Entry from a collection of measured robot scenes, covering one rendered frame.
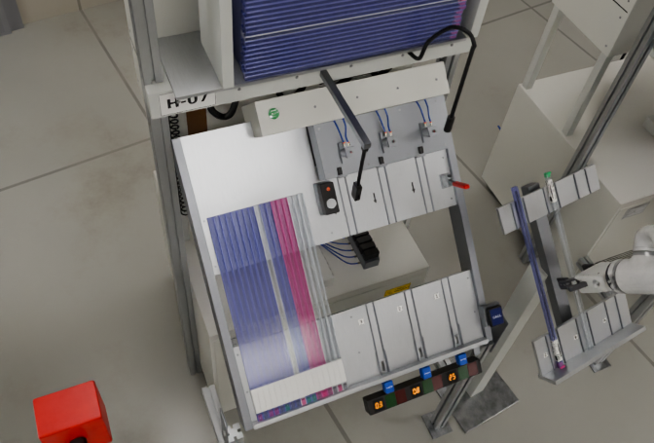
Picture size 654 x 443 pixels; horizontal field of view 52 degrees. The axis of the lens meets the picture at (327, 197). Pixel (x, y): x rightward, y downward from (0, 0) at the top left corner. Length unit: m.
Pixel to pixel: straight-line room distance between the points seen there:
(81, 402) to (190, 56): 0.83
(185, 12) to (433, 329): 1.00
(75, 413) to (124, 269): 1.20
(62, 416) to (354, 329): 0.71
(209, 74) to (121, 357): 1.44
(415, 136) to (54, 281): 1.67
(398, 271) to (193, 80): 0.95
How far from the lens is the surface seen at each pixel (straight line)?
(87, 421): 1.70
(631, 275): 1.71
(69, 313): 2.77
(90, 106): 3.47
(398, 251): 2.12
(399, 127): 1.67
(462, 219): 1.81
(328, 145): 1.60
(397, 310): 1.77
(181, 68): 1.46
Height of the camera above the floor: 2.33
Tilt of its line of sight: 50 degrees down
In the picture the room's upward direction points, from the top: 8 degrees clockwise
